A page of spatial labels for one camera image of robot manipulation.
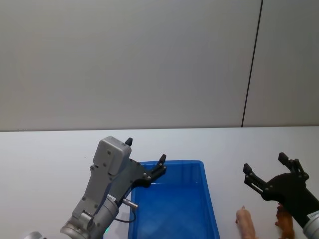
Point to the brown toy animal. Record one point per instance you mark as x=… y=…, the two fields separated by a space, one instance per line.
x=285 y=221

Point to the right robot arm silver joint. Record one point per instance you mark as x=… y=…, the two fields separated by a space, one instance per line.
x=312 y=225

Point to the pink toy pig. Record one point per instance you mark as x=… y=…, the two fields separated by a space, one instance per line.
x=245 y=221

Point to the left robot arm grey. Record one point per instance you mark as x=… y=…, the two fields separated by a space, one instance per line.
x=99 y=184

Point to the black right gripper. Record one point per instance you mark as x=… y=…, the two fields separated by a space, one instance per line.
x=289 y=191

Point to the blue plastic bin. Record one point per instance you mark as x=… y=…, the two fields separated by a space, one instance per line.
x=172 y=206

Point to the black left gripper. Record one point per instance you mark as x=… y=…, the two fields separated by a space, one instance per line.
x=129 y=176

